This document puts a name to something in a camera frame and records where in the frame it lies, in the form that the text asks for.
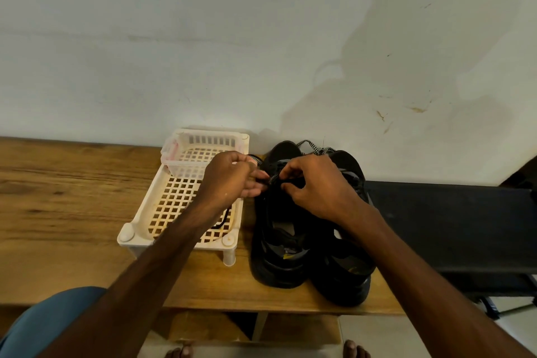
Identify person's blue shorts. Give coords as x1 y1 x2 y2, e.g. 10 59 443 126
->
0 286 109 358

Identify large white plastic tray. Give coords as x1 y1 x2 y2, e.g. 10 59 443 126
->
116 128 251 267

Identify black shoelaces bundle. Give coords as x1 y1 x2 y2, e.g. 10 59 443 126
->
210 152 265 230

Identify person's left hand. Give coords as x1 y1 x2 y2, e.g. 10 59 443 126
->
195 150 271 219

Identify black shoe rack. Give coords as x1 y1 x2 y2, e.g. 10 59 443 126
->
365 181 537 321

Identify person's right forearm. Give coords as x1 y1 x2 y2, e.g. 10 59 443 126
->
344 209 534 358

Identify small white plastic basket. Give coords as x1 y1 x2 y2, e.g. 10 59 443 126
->
160 129 250 181

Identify dark door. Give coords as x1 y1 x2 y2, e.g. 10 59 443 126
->
501 154 537 191

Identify person's left forearm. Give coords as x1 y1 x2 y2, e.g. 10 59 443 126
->
37 198 223 358

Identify black shoe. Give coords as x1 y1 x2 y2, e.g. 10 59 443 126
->
310 149 379 308
249 140 315 290

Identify person's right hand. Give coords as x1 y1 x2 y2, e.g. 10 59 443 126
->
279 153 370 229

